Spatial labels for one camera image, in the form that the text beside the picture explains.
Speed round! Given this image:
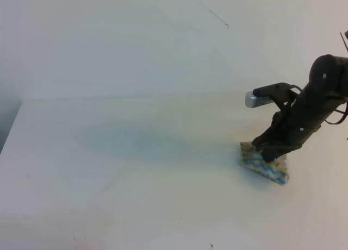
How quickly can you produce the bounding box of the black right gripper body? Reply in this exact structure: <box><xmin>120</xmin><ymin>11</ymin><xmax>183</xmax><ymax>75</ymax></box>
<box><xmin>269</xmin><ymin>90</ymin><xmax>326</xmax><ymax>149</ymax></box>

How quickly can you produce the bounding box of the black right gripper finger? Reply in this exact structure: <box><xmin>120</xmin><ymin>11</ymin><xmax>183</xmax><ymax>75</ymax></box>
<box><xmin>261</xmin><ymin>144</ymin><xmax>302</xmax><ymax>163</ymax></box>
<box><xmin>252</xmin><ymin>133</ymin><xmax>272</xmax><ymax>152</ymax></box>

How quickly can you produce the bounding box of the blue white striped rag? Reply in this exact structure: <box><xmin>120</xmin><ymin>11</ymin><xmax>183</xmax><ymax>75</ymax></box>
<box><xmin>240</xmin><ymin>142</ymin><xmax>290</xmax><ymax>185</ymax></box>

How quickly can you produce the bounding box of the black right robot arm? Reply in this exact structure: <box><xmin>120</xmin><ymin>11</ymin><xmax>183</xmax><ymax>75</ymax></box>
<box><xmin>253</xmin><ymin>54</ymin><xmax>347</xmax><ymax>163</ymax></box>

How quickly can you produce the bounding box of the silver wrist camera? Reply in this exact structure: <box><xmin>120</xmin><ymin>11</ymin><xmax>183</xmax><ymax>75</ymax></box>
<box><xmin>245</xmin><ymin>83</ymin><xmax>302</xmax><ymax>109</ymax></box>

